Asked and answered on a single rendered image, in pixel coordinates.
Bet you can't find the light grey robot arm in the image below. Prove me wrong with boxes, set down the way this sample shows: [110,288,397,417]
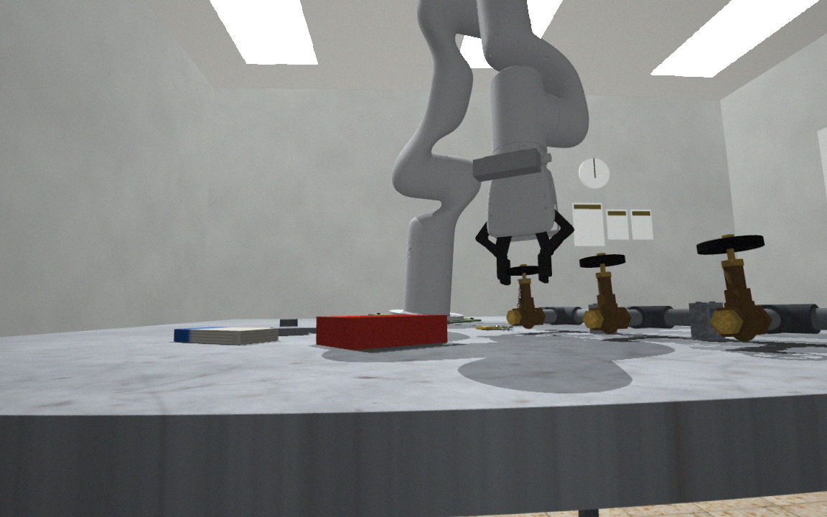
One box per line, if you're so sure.
[389,0,589,321]

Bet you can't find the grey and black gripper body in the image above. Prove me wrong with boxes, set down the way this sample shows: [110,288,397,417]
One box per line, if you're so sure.
[487,165,559,242]

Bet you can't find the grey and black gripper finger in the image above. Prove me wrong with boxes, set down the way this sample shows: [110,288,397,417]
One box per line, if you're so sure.
[475,222,512,285]
[536,210,574,283]

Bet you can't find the dark red rectangular block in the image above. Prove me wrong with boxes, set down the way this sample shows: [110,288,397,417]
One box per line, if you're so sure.
[316,315,447,350]

